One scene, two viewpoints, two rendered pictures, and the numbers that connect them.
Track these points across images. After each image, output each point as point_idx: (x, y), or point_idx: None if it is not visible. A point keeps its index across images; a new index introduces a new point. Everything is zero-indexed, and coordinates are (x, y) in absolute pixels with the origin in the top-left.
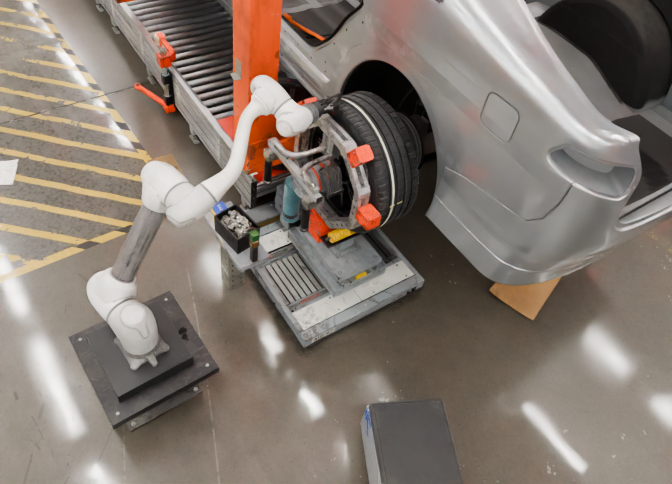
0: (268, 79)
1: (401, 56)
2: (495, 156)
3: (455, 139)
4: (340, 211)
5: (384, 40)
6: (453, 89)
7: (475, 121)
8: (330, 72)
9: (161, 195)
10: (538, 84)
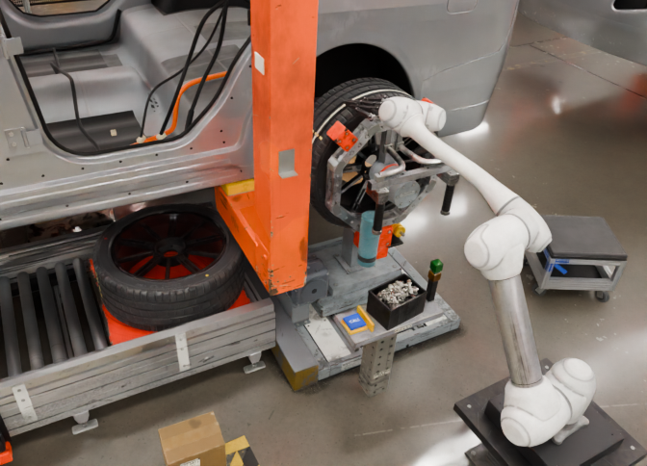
0: (398, 97)
1: (349, 27)
2: (466, 27)
3: (427, 48)
4: (385, 206)
5: (322, 29)
6: (416, 9)
7: (443, 16)
8: (234, 135)
9: (525, 239)
10: None
